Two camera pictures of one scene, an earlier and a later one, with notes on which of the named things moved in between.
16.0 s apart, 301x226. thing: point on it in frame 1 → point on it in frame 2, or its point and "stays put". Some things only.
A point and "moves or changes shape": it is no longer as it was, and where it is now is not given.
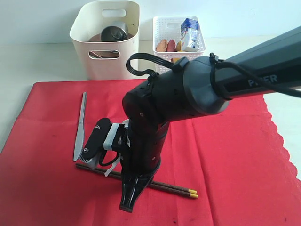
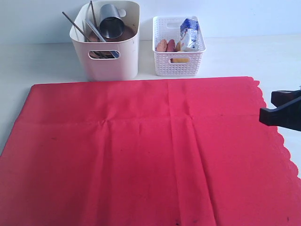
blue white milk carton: [189, 34] stays put
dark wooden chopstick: [119, 173] → [86, 38]
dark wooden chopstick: [115, 174] → [93, 12]
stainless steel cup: [117, 31] moves or changes shape
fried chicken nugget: [162, 46] stays put
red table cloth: [235, 159] stays put
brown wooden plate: [104, 54] → [129, 32]
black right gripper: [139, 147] → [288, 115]
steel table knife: [79, 143] → [101, 37]
